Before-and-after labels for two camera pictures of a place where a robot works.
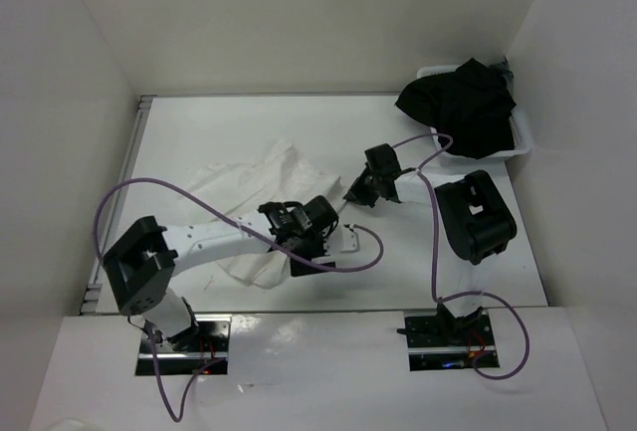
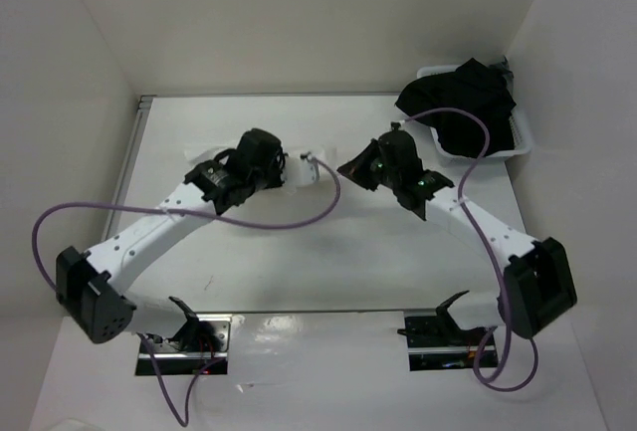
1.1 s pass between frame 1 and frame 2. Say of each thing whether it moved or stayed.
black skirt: stayed
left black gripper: moved
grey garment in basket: stayed
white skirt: moved
